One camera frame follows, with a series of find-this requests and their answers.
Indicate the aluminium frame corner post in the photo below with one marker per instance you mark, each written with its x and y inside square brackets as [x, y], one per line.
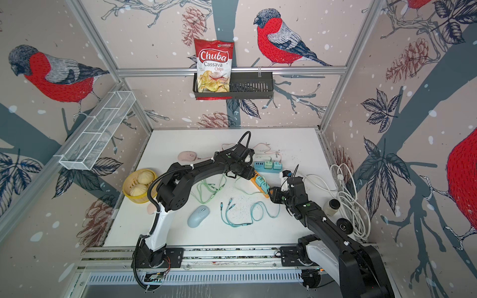
[99, 45]

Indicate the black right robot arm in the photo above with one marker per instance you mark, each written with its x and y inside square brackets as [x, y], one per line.
[335, 238]

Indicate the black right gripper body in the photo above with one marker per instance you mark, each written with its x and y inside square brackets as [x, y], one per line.
[281, 197]

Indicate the yellow bowl with buns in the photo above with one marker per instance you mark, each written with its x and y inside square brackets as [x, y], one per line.
[136, 185]

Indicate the red Chuba cassava chips bag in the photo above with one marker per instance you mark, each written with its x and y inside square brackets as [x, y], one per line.
[214, 64]

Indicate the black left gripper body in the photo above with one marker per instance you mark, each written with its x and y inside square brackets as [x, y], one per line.
[244, 171]

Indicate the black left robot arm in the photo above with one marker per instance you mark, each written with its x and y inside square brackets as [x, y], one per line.
[171, 191]

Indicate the orange power strip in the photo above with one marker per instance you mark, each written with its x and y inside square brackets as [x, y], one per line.
[254, 183]

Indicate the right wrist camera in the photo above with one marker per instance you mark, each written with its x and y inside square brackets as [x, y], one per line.
[289, 176]

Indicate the light blue computer mouse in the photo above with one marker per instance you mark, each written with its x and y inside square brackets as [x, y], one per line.
[198, 215]

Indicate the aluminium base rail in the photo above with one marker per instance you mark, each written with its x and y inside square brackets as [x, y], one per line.
[187, 266]

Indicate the teal charger plug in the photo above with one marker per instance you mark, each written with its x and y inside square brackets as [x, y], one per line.
[262, 184]

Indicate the silver grey computer mouse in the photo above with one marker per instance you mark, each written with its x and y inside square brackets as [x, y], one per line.
[151, 209]

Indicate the white wire mesh shelf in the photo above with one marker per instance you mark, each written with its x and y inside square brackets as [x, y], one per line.
[89, 145]

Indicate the pink computer mouse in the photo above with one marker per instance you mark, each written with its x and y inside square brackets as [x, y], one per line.
[187, 156]

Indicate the black wire wall basket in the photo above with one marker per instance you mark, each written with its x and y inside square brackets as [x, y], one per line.
[250, 85]

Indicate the teal power strip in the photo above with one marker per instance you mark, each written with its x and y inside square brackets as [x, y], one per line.
[268, 166]

